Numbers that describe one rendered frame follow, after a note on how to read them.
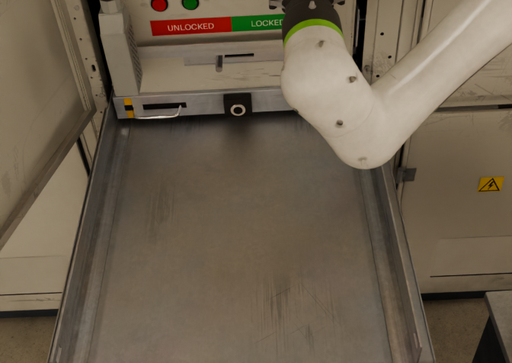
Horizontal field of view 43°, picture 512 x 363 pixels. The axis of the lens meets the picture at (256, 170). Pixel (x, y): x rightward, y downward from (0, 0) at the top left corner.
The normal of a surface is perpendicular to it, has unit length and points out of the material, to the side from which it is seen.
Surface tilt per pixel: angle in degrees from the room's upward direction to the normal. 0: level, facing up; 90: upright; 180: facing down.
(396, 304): 0
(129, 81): 90
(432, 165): 90
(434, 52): 34
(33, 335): 0
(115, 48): 90
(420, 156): 90
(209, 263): 0
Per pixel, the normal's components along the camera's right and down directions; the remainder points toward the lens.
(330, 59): 0.22, -0.32
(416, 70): -0.33, -0.26
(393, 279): -0.05, -0.70
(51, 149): 0.96, 0.16
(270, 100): 0.02, 0.71
